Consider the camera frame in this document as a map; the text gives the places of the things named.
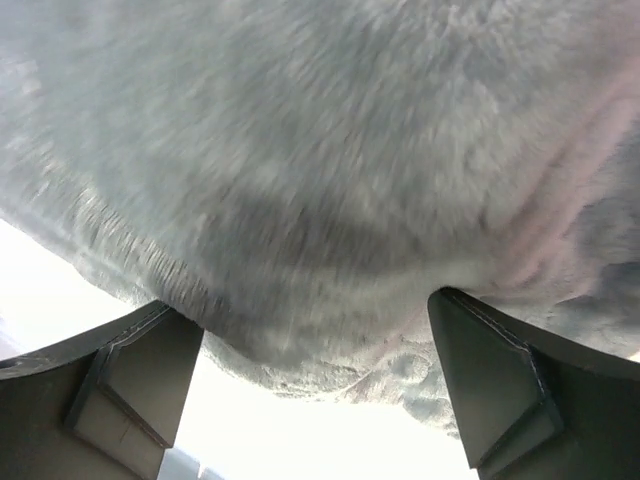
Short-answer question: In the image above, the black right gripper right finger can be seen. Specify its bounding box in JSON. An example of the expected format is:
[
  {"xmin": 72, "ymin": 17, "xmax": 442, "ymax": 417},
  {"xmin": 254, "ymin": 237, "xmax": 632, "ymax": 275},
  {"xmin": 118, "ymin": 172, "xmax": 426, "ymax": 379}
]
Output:
[{"xmin": 428, "ymin": 289, "xmax": 639, "ymax": 480}]

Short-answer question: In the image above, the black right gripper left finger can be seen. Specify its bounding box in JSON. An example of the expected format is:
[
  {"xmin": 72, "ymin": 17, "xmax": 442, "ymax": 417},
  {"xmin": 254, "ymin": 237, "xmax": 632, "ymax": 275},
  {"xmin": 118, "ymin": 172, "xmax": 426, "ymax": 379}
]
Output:
[{"xmin": 1, "ymin": 301, "xmax": 204, "ymax": 480}]

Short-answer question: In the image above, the white pillowcase with cream ruffle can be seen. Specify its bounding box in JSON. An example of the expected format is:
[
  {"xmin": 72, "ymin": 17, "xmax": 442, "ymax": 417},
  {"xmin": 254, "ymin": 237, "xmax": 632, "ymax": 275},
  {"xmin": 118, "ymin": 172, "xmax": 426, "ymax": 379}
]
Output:
[{"xmin": 1, "ymin": 1, "xmax": 639, "ymax": 435}]

